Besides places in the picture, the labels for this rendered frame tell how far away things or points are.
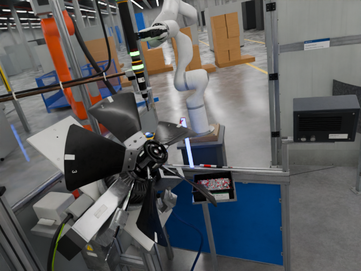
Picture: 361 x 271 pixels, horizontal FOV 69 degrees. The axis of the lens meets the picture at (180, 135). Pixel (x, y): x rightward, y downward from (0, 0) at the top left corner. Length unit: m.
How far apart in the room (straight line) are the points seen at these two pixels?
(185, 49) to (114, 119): 0.75
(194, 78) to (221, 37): 7.49
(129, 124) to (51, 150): 0.34
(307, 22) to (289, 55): 0.30
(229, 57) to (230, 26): 0.96
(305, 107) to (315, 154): 1.83
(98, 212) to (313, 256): 1.67
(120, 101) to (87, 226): 0.56
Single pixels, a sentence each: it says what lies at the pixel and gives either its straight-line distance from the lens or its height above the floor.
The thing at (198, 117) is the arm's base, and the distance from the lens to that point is 1.76.
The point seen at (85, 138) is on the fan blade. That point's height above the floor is 1.37.
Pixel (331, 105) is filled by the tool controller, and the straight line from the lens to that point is 1.34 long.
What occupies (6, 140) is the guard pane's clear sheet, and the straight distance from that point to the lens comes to 1.54.
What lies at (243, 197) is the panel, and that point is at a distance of 1.68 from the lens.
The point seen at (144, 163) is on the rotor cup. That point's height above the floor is 1.20.
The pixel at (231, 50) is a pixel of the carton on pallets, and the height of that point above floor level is 0.46.
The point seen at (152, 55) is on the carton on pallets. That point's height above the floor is 0.66.
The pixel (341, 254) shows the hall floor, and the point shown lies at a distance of 2.34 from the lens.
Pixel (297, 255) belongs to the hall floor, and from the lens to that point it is 2.27.
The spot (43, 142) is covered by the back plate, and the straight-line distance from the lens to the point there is 1.26.
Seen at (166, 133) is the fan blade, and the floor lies 1.19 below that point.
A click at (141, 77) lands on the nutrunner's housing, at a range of 1.09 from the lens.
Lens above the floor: 1.69
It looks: 23 degrees down
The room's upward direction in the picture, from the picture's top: 11 degrees counter-clockwise
